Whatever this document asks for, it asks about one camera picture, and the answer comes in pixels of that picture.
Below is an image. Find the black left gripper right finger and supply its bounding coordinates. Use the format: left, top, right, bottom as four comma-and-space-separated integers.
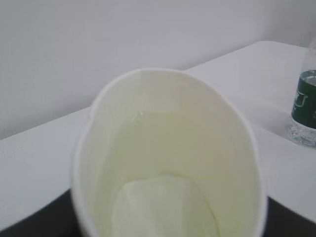
263, 197, 316, 237

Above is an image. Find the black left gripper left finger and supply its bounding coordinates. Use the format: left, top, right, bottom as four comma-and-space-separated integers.
0, 190, 81, 237

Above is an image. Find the clear green-label water bottle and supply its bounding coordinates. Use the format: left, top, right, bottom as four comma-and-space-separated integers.
287, 39, 316, 148

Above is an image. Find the white paper cup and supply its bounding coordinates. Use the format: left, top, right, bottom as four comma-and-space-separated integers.
71, 69, 268, 237

